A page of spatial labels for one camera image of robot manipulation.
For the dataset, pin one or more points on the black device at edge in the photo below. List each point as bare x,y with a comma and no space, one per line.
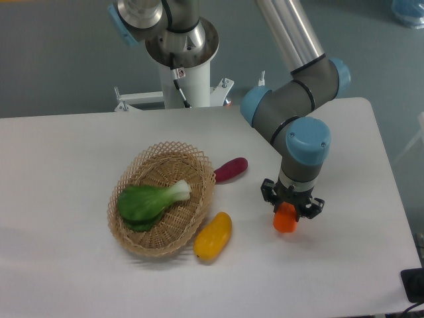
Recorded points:
412,280

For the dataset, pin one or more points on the purple sweet potato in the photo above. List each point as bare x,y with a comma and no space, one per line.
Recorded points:
231,169

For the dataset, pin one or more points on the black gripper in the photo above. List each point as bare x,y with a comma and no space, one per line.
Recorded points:
295,193

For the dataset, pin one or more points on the blue object top right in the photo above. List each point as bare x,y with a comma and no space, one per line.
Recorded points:
409,12

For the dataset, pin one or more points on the orange fruit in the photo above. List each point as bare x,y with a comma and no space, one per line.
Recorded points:
285,218

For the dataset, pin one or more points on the green bok choy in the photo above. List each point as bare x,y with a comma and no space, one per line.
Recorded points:
142,206

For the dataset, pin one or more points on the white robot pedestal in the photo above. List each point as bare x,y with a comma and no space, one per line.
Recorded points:
184,65

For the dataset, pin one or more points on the woven wicker basket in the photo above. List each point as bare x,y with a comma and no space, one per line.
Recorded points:
162,165

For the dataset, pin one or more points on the yellow mango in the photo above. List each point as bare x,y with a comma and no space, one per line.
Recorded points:
213,238

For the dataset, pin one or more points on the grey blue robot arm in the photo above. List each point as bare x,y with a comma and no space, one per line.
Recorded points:
282,116

